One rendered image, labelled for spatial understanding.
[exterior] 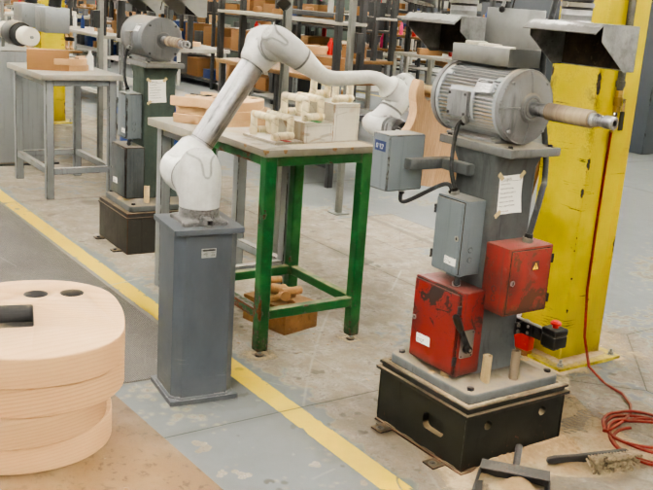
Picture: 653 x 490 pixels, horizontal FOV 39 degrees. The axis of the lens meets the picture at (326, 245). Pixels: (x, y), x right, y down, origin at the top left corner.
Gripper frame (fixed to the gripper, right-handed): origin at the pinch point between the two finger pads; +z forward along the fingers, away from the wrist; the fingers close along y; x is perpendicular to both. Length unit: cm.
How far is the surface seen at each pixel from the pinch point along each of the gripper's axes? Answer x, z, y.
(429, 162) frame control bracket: -6.4, 29.6, 24.9
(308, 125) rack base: -7, -66, 13
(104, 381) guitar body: -29, 158, 192
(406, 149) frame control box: -3.1, 25.6, 32.8
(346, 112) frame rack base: 1, -67, -6
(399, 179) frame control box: -13.9, 25.7, 33.2
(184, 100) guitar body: -10, -146, 35
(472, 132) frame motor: 6.6, 34.4, 11.9
